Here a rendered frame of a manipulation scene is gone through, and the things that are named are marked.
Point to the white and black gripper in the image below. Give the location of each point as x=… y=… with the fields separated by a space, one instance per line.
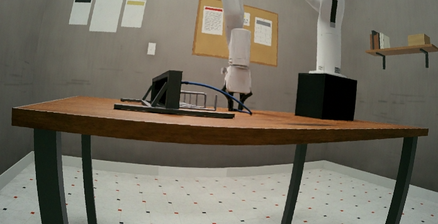
x=237 y=80

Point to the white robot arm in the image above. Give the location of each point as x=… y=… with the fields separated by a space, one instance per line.
x=331 y=13

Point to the blue cable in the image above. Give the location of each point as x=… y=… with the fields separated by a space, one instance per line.
x=248 y=111

